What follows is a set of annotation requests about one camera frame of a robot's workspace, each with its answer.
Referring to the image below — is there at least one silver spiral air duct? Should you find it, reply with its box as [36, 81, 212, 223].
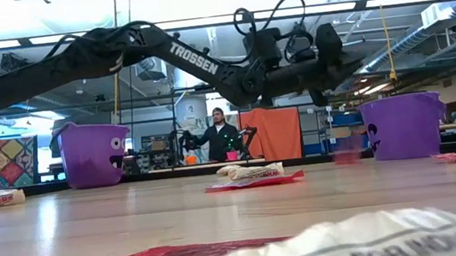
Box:
[133, 56, 158, 74]

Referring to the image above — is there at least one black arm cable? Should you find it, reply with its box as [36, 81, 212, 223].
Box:
[281, 27, 317, 63]
[231, 0, 309, 38]

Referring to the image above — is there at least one white ceiling unit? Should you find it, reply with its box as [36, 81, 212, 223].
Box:
[419, 0, 456, 30]

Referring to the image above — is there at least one yellow pink packet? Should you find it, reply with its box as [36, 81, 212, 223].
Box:
[203, 169, 306, 194]

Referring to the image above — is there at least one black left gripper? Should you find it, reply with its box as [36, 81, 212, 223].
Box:
[254, 51, 373, 115]

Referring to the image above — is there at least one colourful patchwork quilt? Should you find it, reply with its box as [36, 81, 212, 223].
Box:
[0, 133, 43, 190]

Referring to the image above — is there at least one purple bucket with white eyes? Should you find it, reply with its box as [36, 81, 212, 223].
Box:
[47, 115, 137, 193]

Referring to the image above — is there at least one blue storage bin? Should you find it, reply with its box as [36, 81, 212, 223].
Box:
[332, 111, 360, 128]
[302, 141, 327, 158]

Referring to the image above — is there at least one person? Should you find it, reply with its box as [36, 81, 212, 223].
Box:
[189, 104, 246, 166]

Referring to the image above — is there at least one orange cloth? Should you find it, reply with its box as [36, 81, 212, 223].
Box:
[237, 103, 305, 165]

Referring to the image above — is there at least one black ceiling device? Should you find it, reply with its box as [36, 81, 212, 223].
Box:
[0, 50, 31, 74]

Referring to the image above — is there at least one purple bucket with black print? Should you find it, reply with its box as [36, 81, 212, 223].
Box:
[357, 89, 452, 165]

